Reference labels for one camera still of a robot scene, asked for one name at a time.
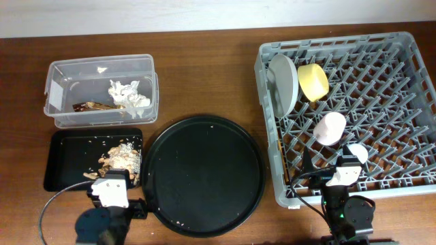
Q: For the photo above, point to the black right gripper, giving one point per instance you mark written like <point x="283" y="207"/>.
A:
<point x="319" y="178"/>

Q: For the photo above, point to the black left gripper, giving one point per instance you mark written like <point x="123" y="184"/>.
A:
<point x="137" y="211"/>

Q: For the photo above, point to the pink cup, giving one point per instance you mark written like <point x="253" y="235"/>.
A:
<point x="329" y="129"/>

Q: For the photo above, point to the blue cup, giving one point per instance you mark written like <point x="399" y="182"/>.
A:
<point x="361" y="157"/>

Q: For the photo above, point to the yellow bowl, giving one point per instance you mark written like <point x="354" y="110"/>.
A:
<point x="313" y="81"/>

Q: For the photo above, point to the grey plate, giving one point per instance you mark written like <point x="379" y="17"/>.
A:
<point x="282" y="75"/>

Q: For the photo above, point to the wooden chopstick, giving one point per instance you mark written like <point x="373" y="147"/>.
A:
<point x="283" y="162"/>

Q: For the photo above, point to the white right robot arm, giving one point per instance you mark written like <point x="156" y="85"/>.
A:
<point x="349" y="217"/>

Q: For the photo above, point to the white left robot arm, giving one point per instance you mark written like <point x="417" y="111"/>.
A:
<point x="108" y="225"/>

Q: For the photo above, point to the grey dishwasher rack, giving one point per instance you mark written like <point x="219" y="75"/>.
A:
<point x="380" y="84"/>

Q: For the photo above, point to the clear plastic waste bin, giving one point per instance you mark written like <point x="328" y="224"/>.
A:
<point x="88" y="79"/>

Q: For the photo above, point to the food scraps pile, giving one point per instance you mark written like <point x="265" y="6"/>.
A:
<point x="125" y="156"/>

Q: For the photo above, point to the round black tray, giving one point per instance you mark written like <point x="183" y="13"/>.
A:
<point x="203" y="176"/>

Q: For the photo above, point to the black rectangular tray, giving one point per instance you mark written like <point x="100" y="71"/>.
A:
<point x="75" y="152"/>

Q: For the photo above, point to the crumpled white tissue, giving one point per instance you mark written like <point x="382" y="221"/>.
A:
<point x="127" y="96"/>

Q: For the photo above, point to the brown snack wrapper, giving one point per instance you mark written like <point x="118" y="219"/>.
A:
<point x="94" y="106"/>

